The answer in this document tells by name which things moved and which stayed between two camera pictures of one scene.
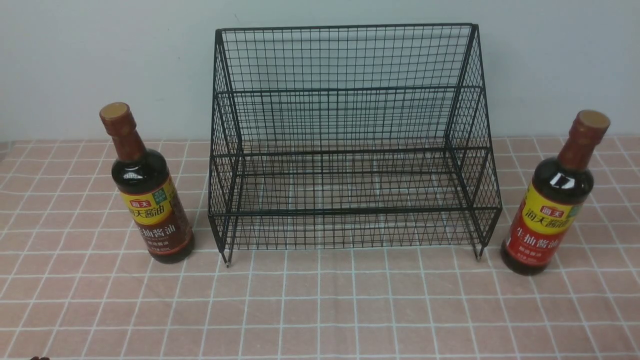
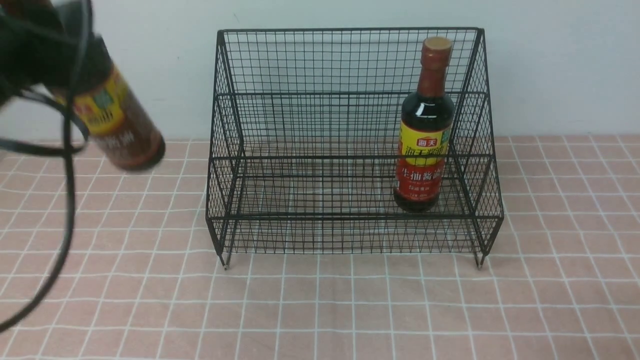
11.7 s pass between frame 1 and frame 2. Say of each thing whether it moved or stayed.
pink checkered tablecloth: stayed
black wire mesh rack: stayed
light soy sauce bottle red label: moved
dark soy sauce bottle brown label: moved
